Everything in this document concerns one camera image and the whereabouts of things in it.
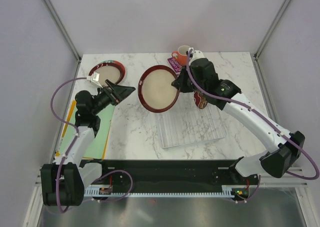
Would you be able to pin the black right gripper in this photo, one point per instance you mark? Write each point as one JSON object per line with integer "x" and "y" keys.
{"x": 179, "y": 83}

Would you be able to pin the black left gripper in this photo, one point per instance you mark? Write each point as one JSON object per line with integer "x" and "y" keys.
{"x": 118, "y": 93}

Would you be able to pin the dark red rimmed plate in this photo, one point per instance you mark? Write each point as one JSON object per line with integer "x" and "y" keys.
{"x": 107, "y": 72}

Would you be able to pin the small red floral plate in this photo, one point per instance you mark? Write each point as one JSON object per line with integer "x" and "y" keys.
{"x": 199, "y": 100}

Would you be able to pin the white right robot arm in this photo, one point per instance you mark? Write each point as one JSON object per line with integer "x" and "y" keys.
{"x": 282, "y": 147}

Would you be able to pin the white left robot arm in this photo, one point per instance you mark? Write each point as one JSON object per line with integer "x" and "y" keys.
{"x": 63, "y": 182}

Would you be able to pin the orange mug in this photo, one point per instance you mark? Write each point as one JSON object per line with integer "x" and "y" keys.
{"x": 181, "y": 54}

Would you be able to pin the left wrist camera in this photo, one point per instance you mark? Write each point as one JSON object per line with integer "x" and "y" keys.
{"x": 94, "y": 79}

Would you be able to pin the white wire dish rack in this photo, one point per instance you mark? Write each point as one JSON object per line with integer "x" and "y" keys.
{"x": 186, "y": 125}

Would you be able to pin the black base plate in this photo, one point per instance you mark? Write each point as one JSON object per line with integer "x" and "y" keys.
{"x": 129, "y": 173}

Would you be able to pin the white cable duct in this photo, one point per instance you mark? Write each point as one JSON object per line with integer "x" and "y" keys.
{"x": 162, "y": 190}

